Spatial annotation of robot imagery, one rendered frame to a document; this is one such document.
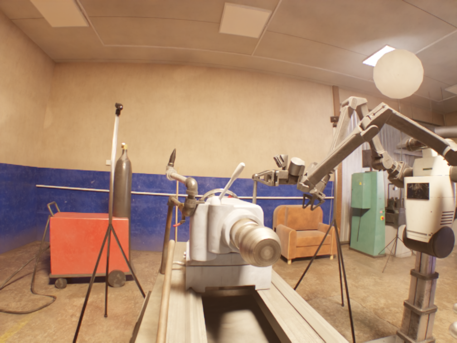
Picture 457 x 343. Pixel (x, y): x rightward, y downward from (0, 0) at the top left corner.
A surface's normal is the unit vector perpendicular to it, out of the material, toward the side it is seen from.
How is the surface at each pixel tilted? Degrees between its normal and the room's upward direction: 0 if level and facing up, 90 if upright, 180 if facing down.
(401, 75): 119
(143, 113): 90
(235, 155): 90
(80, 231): 90
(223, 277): 90
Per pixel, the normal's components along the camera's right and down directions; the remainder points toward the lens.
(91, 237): 0.50, -0.06
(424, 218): -0.99, -0.04
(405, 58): -0.44, 0.04
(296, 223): 0.08, 0.15
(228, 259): 0.18, -0.07
